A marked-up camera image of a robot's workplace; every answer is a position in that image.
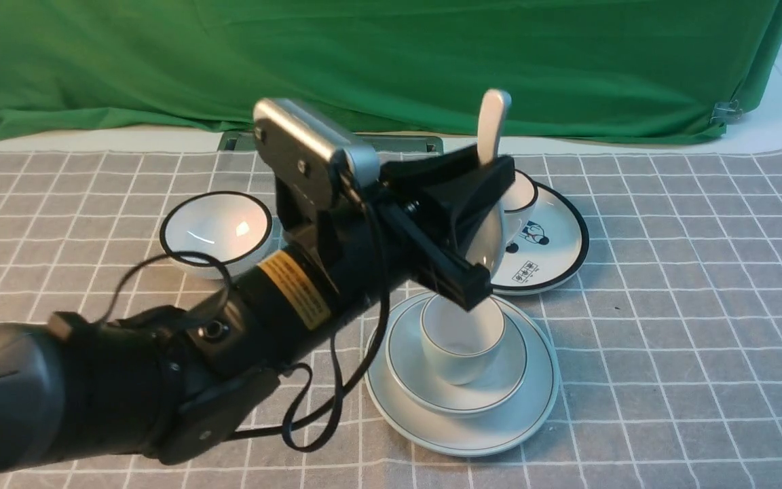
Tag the black-rimmed white cup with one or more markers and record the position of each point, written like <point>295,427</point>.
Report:
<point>517,203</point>

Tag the pale green shallow bowl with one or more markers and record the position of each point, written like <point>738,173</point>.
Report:
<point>408,366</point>

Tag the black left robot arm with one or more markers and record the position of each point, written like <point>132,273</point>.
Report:
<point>171,384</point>

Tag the black-rimmed white bowl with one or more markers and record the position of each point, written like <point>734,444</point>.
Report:
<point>233,227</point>

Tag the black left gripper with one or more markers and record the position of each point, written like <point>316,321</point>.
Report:
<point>348,248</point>

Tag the pale green large plate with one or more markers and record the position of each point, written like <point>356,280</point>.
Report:
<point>498,429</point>

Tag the pale green cup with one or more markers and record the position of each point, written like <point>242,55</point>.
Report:
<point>459,344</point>

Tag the black-rimmed cartoon plate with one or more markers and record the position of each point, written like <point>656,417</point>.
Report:
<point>549,249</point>

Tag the green backdrop cloth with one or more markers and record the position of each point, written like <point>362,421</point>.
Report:
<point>608,71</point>

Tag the grey checked tablecloth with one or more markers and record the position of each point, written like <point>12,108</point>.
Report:
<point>669,337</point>

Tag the metal binder clip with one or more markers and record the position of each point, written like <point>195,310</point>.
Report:
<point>727,113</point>

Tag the plain pale green spoon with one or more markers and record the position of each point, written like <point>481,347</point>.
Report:
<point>489,242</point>

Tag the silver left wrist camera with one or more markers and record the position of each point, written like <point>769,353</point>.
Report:
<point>315,157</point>

